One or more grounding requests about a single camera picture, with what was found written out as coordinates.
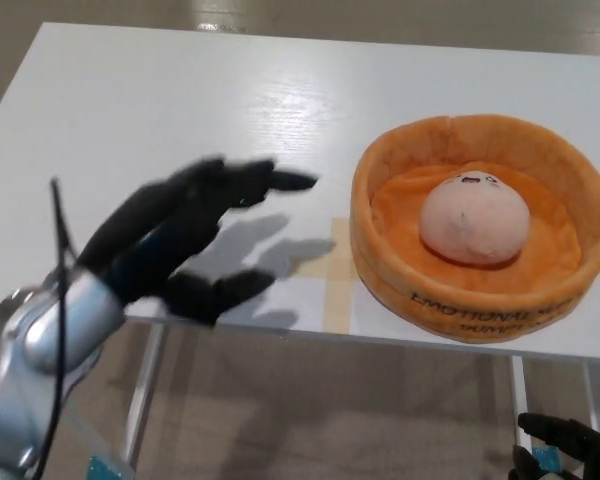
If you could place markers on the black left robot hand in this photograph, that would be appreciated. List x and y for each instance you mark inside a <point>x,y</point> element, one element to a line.
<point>155,225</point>

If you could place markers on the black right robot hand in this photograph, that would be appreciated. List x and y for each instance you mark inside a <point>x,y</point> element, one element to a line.
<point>585,445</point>

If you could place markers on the orange plush round plate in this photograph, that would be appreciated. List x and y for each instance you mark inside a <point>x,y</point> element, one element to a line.
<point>405,260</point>

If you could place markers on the white straight table leg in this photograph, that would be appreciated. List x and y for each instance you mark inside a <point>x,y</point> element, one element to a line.
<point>519,395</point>

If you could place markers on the white slanted table leg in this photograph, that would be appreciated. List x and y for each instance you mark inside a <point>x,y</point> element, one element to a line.
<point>147,370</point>

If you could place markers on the pink round plush toy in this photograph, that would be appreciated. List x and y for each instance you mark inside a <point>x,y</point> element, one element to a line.
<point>472,220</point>

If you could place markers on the short beige tape strip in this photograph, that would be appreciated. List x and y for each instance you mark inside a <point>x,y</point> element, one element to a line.
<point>330,269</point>

